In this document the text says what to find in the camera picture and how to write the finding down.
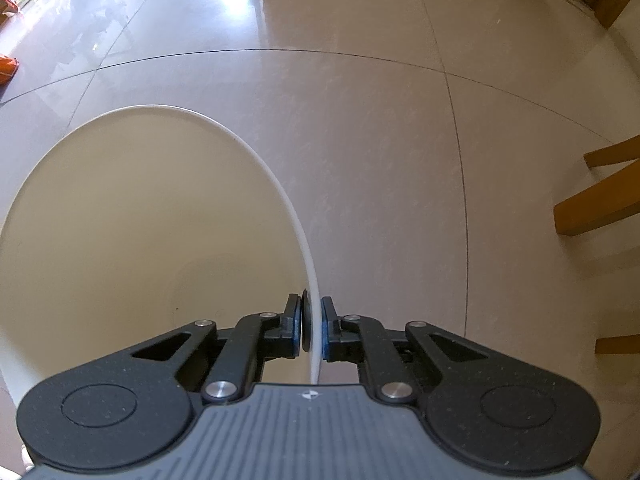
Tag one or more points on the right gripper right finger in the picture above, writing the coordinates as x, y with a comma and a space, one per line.
486, 409

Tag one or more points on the orange object on floor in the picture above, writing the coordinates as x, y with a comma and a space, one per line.
8, 68

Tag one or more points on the white plastic bucket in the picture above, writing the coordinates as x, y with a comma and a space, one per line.
144, 219

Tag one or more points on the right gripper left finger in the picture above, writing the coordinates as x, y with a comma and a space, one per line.
129, 407

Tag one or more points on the wooden chair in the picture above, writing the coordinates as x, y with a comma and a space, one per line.
577, 221

